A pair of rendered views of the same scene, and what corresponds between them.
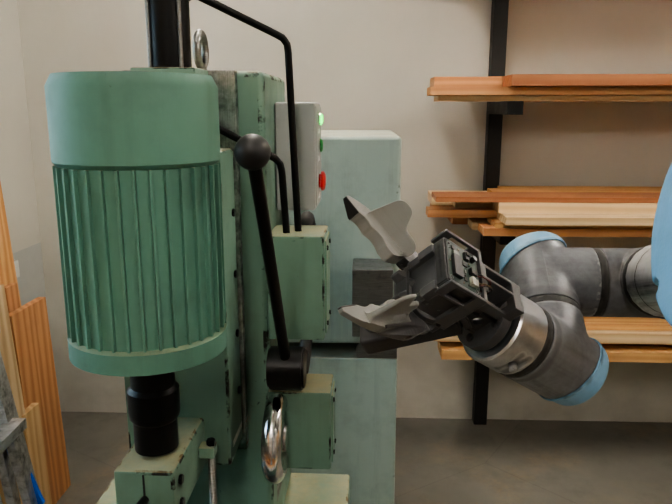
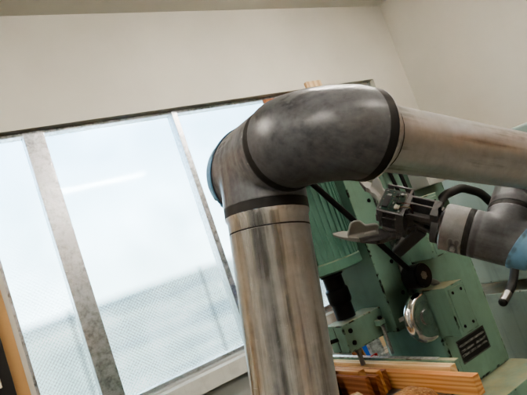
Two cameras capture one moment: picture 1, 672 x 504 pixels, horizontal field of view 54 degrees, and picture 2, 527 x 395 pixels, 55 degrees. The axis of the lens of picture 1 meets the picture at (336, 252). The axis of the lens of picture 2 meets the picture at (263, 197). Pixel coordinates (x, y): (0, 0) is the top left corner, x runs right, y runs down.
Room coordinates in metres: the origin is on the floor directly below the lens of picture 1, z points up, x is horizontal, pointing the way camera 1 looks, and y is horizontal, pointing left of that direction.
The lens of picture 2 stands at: (-0.12, -0.78, 1.32)
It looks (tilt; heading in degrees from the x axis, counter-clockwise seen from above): 5 degrees up; 54
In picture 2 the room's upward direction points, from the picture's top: 19 degrees counter-clockwise
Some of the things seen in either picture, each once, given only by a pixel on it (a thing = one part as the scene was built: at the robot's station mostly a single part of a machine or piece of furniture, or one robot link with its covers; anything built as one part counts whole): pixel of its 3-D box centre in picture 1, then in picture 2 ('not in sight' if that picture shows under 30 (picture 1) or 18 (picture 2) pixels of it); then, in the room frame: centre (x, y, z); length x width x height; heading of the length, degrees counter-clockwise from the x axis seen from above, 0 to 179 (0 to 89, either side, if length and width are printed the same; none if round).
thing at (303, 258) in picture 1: (300, 280); (424, 226); (0.93, 0.05, 1.22); 0.09 x 0.08 x 0.15; 177
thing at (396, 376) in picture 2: not in sight; (385, 378); (0.72, 0.15, 0.92); 0.54 x 0.02 x 0.04; 87
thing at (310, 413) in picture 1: (303, 420); (448, 308); (0.90, 0.05, 1.02); 0.09 x 0.07 x 0.12; 87
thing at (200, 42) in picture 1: (201, 52); not in sight; (1.01, 0.20, 1.55); 0.06 x 0.02 x 0.07; 177
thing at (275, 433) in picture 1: (276, 437); (423, 317); (0.84, 0.08, 1.02); 0.12 x 0.03 x 0.12; 177
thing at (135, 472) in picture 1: (165, 472); (358, 332); (0.74, 0.21, 1.03); 0.14 x 0.07 x 0.09; 177
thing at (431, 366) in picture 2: not in sight; (363, 370); (0.74, 0.25, 0.92); 0.60 x 0.02 x 0.05; 87
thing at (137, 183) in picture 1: (142, 219); (310, 215); (0.72, 0.22, 1.35); 0.18 x 0.18 x 0.31
